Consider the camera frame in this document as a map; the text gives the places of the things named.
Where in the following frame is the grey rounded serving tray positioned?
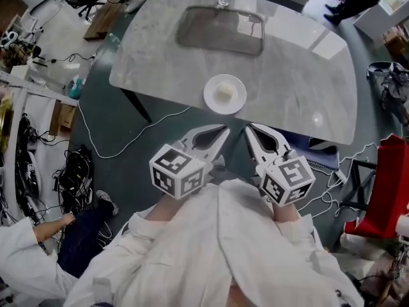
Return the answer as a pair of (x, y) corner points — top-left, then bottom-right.
(176, 5), (266, 56)

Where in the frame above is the dark upholstered chair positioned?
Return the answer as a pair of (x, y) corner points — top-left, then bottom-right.
(306, 136), (340, 172)

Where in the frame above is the white floor cable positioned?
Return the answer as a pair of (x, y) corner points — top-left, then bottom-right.
(77, 100), (192, 159)

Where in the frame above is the pale yellow food block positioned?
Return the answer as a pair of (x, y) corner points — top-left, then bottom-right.
(214, 81), (237, 101)

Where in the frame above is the stack of wooden planks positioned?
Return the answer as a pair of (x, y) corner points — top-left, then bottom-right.
(83, 3), (124, 41)

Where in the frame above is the person's white coat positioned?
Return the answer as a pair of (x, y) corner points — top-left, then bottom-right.
(63, 179), (365, 307)

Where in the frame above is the person's right forearm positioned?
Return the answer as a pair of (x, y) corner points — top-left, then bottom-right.
(271, 200), (302, 224)

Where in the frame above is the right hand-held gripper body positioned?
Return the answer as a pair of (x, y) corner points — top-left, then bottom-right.
(254, 148), (316, 209)

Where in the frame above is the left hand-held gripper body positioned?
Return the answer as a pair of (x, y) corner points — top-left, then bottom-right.
(148, 140), (214, 200)

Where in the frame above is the teal plastic bag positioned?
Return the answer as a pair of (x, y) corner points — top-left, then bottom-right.
(68, 77), (86, 98)

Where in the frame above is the black table leg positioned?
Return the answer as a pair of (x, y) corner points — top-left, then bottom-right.
(120, 88), (153, 123)

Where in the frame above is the white round plate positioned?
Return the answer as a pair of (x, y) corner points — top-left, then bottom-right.
(203, 74), (247, 114)

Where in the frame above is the person's left forearm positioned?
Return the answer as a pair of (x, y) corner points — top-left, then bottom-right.
(145, 193), (187, 221)

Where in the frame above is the white power strip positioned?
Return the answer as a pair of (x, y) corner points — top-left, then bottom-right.
(332, 169), (349, 184)

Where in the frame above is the white metal shelf rack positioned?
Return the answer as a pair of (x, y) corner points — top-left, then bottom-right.
(0, 70), (79, 108)

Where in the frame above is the pile of black devices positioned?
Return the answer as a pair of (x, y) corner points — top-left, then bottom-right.
(14, 115), (95, 223)

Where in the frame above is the brown cardboard box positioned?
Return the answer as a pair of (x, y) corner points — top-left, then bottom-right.
(49, 102), (77, 137)

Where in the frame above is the red cloth covered stand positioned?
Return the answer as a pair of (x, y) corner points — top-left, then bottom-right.
(343, 134), (409, 239)

